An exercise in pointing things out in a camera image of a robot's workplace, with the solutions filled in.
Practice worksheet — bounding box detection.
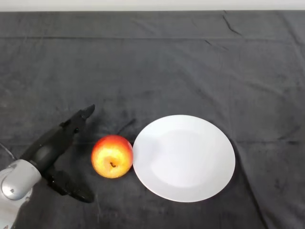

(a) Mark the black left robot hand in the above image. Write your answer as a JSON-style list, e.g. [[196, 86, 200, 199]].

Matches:
[[20, 104, 96, 204]]

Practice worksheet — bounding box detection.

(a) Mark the red yellow apple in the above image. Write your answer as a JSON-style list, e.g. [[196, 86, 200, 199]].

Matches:
[[91, 135, 134, 179]]

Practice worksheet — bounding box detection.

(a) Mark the white round plate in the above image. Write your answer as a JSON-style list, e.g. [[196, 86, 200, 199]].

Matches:
[[132, 114, 236, 203]]

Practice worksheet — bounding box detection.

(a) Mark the black table cloth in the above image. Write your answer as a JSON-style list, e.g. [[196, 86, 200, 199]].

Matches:
[[0, 10, 305, 229]]

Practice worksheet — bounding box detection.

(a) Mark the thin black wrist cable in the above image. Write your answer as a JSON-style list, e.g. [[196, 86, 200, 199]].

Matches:
[[0, 142, 18, 161]]

